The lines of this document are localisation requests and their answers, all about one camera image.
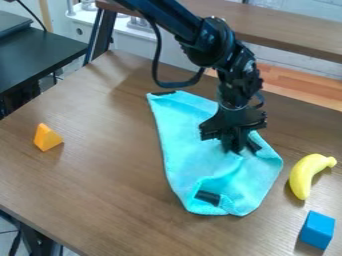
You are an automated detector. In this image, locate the blue block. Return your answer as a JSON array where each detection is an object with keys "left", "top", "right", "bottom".
[{"left": 297, "top": 209, "right": 337, "bottom": 251}]

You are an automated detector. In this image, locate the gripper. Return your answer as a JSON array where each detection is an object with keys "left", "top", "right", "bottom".
[{"left": 197, "top": 99, "right": 269, "bottom": 154}]

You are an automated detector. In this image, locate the yellow toy banana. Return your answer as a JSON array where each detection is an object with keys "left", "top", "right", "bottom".
[{"left": 287, "top": 153, "right": 338, "bottom": 201}]

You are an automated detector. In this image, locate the orange triangular block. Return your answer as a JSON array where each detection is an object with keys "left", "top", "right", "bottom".
[{"left": 32, "top": 122, "right": 66, "bottom": 153}]

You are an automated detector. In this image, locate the black desk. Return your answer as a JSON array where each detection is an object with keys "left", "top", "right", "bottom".
[{"left": 0, "top": 9, "right": 91, "bottom": 118}]

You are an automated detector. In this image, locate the turquoise cloth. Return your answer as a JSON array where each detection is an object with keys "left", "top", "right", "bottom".
[{"left": 145, "top": 90, "right": 285, "bottom": 217}]

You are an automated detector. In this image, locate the wooden table with black legs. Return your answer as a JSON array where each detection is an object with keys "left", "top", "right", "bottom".
[{"left": 81, "top": 0, "right": 342, "bottom": 67}]

